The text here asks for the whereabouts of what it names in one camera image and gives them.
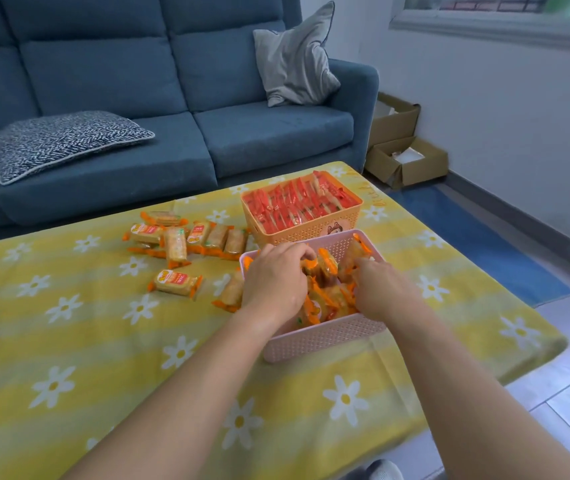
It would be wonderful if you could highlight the person's right hand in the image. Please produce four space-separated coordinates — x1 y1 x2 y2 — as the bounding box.
352 258 426 324

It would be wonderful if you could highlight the person's left hand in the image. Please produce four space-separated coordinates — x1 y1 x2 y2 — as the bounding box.
241 242 318 325

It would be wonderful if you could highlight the orange plastic basket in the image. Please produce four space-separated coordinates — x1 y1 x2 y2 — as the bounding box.
240 170 364 248

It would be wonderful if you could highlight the pink plastic basket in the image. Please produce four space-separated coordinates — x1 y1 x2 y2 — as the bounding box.
238 229 390 364

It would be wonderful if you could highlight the group of red snack packets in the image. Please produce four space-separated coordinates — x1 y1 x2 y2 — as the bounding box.
243 170 361 235

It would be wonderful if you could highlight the pile of snack packets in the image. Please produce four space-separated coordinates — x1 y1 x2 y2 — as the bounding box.
122 210 255 314

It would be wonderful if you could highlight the person's right forearm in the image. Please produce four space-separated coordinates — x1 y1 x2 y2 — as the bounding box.
390 299 570 480

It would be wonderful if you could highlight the person's left forearm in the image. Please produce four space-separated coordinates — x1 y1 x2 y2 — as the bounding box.
64 304 275 480

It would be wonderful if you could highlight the blue rug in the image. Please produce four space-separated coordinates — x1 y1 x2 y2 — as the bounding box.
390 184 570 308

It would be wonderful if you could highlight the low open cardboard box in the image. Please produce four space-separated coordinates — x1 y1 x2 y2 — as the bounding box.
364 137 450 189

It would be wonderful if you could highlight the white packing paper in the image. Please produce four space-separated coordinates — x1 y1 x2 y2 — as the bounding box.
390 148 426 165

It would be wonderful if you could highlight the tall cardboard box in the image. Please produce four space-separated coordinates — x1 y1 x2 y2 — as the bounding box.
368 92 422 148

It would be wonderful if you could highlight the white shoe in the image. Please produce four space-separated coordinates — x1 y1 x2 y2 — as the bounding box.
364 459 405 480

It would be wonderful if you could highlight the yellow floral tablecloth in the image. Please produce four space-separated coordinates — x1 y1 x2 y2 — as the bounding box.
0 162 568 480

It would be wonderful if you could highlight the grey cushion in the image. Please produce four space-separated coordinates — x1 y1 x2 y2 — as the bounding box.
252 0 342 108

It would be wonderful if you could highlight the black white patterned cushion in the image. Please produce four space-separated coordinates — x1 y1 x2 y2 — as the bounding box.
0 110 155 185

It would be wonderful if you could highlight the blue fabric sofa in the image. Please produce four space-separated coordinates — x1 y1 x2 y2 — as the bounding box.
0 0 380 238

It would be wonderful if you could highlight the grey window frame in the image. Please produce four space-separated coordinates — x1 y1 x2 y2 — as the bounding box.
388 0 570 53

